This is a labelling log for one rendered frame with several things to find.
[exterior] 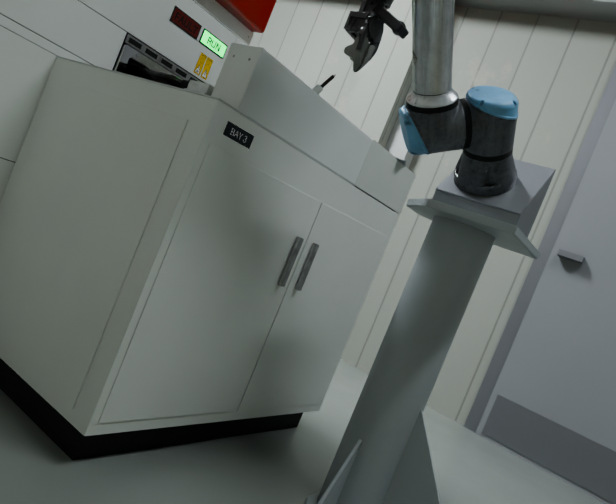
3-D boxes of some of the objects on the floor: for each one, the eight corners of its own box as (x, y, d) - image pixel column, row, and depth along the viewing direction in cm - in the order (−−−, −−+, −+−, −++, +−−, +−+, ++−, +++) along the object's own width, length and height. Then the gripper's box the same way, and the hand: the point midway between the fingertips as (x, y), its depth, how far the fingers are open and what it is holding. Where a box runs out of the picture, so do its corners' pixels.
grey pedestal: (497, 580, 142) (623, 283, 139) (446, 655, 105) (617, 252, 102) (336, 471, 169) (440, 221, 167) (251, 500, 132) (382, 179, 130)
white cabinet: (-58, 344, 147) (55, 56, 145) (192, 355, 228) (267, 170, 226) (72, 478, 112) (223, 100, 110) (313, 434, 193) (403, 216, 191)
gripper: (371, 5, 158) (343, 75, 159) (357, -13, 151) (327, 60, 151) (397, 8, 153) (368, 80, 154) (384, -11, 146) (353, 65, 146)
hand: (358, 67), depth 151 cm, fingers closed
